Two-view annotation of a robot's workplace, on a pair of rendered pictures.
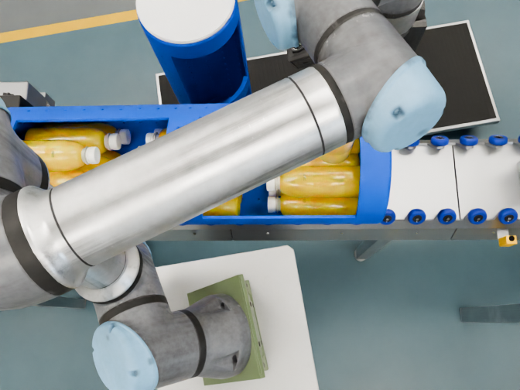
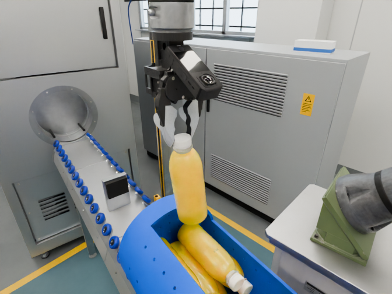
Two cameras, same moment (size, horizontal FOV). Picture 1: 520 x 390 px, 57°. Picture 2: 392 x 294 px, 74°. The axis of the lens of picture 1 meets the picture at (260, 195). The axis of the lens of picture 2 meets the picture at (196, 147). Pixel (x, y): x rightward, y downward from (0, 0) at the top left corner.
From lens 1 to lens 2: 0.84 m
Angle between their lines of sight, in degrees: 74
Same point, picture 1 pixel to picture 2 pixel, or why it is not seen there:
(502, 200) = (136, 208)
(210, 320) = (364, 182)
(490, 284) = not seen: hidden behind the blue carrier
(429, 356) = not seen: hidden behind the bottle
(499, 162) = (112, 218)
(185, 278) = (363, 277)
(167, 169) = not seen: outside the picture
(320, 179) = (208, 241)
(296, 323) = (296, 206)
